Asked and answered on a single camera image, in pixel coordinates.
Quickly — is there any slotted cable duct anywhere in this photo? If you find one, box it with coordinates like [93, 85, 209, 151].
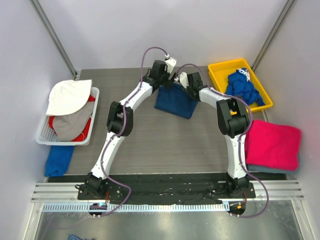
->
[42, 201, 230, 213]

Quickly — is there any aluminium frame post left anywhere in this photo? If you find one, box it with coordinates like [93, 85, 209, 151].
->
[29, 0, 78, 79]

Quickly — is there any blue folded t shirt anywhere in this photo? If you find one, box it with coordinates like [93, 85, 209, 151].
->
[44, 145, 75, 178]

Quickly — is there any pink folded t shirt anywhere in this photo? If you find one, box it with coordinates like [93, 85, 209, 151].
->
[244, 120, 302, 172]

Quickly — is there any dark blue mickey t shirt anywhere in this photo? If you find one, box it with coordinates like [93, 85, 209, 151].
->
[154, 83, 198, 120]

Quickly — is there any grey folded t shirt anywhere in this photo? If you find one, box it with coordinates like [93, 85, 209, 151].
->
[245, 152, 300, 174]

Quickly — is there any checkered cloth bottom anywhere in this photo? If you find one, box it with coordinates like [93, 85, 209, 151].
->
[67, 234, 95, 240]

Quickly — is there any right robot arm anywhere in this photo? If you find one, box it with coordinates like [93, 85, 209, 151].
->
[179, 72, 250, 198]

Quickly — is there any aluminium frame post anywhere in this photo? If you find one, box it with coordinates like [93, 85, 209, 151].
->
[251, 0, 297, 72]
[29, 0, 78, 79]

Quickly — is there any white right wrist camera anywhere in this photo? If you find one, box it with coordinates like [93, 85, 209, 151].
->
[174, 72, 189, 89]

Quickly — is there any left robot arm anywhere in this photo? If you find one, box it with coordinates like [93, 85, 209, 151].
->
[75, 57, 177, 200]

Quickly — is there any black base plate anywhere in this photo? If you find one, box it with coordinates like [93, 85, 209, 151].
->
[75, 173, 256, 205]

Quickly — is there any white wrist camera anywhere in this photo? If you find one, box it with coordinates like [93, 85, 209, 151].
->
[174, 72, 189, 89]
[164, 54, 177, 74]

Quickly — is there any white plastic laundry basket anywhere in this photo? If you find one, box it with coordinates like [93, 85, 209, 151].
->
[35, 87, 100, 146]

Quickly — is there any red t shirt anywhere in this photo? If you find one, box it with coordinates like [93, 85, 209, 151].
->
[48, 94, 97, 143]

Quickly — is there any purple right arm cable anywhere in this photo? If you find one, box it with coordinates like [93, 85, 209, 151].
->
[176, 63, 270, 220]

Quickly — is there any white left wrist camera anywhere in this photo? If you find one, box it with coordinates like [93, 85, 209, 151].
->
[164, 54, 177, 74]

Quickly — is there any aluminium frame post right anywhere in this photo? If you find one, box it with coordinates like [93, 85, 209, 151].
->
[251, 0, 297, 72]

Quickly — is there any white t shirt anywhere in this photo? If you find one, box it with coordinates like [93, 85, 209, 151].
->
[45, 79, 92, 116]

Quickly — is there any yellow plastic tray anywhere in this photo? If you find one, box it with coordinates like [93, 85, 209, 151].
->
[208, 58, 273, 112]

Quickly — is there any royal blue t shirt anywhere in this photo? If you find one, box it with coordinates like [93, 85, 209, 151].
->
[225, 68, 265, 107]

